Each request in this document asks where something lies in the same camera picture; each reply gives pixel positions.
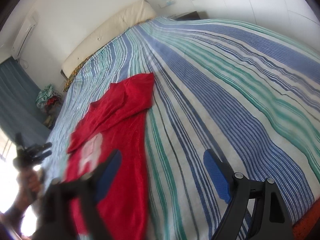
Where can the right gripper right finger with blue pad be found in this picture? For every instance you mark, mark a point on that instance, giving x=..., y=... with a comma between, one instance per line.
x=269, y=219

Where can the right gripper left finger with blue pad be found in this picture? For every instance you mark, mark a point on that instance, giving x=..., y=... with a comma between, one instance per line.
x=56, y=217

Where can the red knit sweater white figure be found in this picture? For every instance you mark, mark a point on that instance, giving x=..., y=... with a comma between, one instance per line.
x=116, y=122

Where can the pile of colourful clothes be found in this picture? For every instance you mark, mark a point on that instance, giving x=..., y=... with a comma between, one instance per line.
x=49, y=101

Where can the person's left hand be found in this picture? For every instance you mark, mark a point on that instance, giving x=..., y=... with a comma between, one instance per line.
x=30, y=186

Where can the teal blue curtain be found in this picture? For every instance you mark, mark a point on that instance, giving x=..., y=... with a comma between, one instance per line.
x=19, y=112

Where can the blue green striped bedspread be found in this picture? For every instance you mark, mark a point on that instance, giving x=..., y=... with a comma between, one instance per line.
x=249, y=94

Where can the cream padded headboard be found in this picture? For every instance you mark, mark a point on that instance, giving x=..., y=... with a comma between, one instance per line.
x=114, y=26

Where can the dark wooden nightstand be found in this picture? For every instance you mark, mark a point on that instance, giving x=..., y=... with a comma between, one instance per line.
x=191, y=16

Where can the white wardrobe doors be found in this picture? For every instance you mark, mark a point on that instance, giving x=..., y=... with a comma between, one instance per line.
x=267, y=12

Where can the white wall air conditioner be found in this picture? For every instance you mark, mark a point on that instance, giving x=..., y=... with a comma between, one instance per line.
x=22, y=37

